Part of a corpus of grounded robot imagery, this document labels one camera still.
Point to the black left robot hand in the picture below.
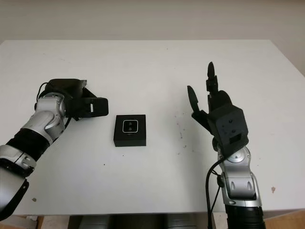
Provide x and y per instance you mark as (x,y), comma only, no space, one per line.
(63,87)

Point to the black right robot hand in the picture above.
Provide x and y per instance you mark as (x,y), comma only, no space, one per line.
(214,102)

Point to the small silver camera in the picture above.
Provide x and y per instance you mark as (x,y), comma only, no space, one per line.
(130,126)

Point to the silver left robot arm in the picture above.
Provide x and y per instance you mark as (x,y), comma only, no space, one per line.
(31,133)

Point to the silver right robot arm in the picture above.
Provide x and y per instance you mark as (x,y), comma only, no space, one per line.
(240,181)

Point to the grey robot torso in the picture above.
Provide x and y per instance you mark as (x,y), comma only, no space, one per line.
(140,220)

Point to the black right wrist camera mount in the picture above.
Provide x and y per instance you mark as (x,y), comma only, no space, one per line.
(228,128)

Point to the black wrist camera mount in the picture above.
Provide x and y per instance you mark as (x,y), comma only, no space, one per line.
(228,128)
(91,107)

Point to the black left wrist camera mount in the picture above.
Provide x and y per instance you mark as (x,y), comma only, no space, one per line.
(91,107)

